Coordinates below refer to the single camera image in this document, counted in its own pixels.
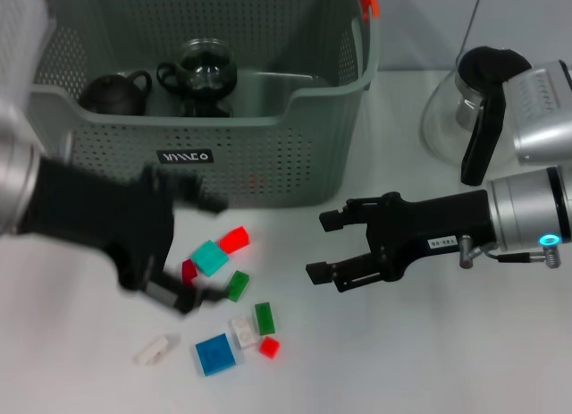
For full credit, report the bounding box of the green toy brick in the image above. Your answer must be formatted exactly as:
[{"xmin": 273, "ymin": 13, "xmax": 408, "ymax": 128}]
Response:
[
  {"xmin": 253, "ymin": 301, "xmax": 278, "ymax": 337},
  {"xmin": 222, "ymin": 269, "xmax": 251, "ymax": 304}
]

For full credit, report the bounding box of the grey-green perforated storage bin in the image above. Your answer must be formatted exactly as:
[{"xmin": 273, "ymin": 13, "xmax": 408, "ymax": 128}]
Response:
[{"xmin": 26, "ymin": 0, "xmax": 383, "ymax": 209}]

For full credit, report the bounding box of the teal square toy brick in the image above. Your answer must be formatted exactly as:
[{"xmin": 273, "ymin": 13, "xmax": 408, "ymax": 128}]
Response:
[{"xmin": 190, "ymin": 239, "xmax": 230, "ymax": 277}]

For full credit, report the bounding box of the small red toy brick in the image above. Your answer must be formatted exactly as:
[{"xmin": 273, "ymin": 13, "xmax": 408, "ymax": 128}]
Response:
[{"xmin": 258, "ymin": 336, "xmax": 282, "ymax": 359}]

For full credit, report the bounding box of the orange bin handle clip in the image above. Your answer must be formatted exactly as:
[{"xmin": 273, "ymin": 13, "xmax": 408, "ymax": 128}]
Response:
[{"xmin": 356, "ymin": 0, "xmax": 381, "ymax": 21}]

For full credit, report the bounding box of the blue square toy brick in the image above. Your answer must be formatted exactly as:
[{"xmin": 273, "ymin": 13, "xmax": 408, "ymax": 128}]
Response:
[{"xmin": 194, "ymin": 333, "xmax": 238, "ymax": 378}]

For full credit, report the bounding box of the glass teacup with black handle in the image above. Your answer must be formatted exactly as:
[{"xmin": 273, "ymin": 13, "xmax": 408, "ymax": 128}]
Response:
[
  {"xmin": 156, "ymin": 37, "xmax": 239, "ymax": 97},
  {"xmin": 181, "ymin": 94, "xmax": 234, "ymax": 119}
]

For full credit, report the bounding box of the thin grey wall cable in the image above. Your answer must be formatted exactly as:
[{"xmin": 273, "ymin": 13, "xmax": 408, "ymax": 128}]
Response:
[{"xmin": 459, "ymin": 0, "xmax": 488, "ymax": 53}]

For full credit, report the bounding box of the large red toy brick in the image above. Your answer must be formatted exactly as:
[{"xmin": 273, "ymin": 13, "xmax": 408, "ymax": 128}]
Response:
[{"xmin": 218, "ymin": 225, "xmax": 251, "ymax": 256}]

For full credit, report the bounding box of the right arm cable with connector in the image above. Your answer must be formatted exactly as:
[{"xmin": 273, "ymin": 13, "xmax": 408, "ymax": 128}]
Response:
[{"xmin": 458, "ymin": 233, "xmax": 562, "ymax": 270}]

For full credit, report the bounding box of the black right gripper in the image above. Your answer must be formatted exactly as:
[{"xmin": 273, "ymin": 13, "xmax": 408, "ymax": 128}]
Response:
[{"xmin": 305, "ymin": 190, "xmax": 497, "ymax": 294}]

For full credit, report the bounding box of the dark clay teapot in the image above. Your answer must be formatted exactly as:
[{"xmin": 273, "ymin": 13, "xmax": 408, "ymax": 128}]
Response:
[{"xmin": 79, "ymin": 69, "xmax": 154, "ymax": 117}]

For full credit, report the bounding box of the long white toy brick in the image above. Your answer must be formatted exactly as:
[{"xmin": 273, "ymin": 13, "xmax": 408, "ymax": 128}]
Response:
[{"xmin": 132, "ymin": 333, "xmax": 180, "ymax": 367}]

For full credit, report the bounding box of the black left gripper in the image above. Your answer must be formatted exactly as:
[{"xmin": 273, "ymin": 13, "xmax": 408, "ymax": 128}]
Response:
[{"xmin": 17, "ymin": 156, "xmax": 229, "ymax": 317}]

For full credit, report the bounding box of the dark red curved toy piece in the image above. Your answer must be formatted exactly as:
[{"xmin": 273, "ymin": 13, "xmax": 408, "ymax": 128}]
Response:
[{"xmin": 181, "ymin": 259, "xmax": 200, "ymax": 288}]

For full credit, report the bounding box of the glass pitcher with black handle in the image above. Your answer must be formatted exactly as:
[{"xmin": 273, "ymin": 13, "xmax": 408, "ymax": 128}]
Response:
[{"xmin": 419, "ymin": 46, "xmax": 535, "ymax": 187}]

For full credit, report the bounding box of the white two-stud toy brick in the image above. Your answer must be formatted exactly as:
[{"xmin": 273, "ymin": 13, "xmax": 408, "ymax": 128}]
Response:
[{"xmin": 228, "ymin": 316, "xmax": 261, "ymax": 351}]

